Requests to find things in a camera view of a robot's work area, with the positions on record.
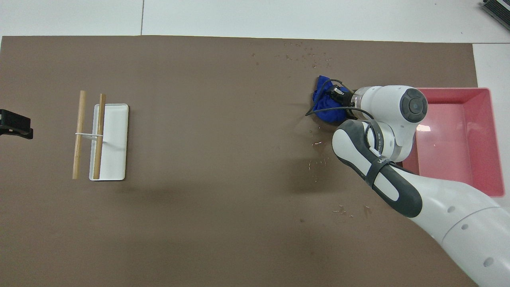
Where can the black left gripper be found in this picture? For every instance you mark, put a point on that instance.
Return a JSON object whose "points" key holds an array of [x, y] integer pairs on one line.
{"points": [[14, 124]]}

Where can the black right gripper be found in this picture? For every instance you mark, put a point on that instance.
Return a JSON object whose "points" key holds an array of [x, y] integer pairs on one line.
{"points": [[342, 97]]}

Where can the blue towel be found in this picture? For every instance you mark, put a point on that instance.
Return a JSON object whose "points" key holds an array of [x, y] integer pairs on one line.
{"points": [[324, 109]]}

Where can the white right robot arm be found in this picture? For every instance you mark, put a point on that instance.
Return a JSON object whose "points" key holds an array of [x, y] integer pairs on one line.
{"points": [[438, 199]]}

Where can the white rack with wooden bars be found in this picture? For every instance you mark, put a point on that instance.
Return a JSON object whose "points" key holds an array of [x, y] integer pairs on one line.
{"points": [[113, 143]]}

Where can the pink plastic bin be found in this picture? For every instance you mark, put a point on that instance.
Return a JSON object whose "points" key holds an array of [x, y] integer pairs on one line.
{"points": [[458, 139]]}

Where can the brown table mat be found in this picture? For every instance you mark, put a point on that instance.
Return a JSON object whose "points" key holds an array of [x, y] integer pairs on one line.
{"points": [[219, 179]]}

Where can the dark grey device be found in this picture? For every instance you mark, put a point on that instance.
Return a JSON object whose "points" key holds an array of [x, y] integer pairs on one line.
{"points": [[498, 8]]}

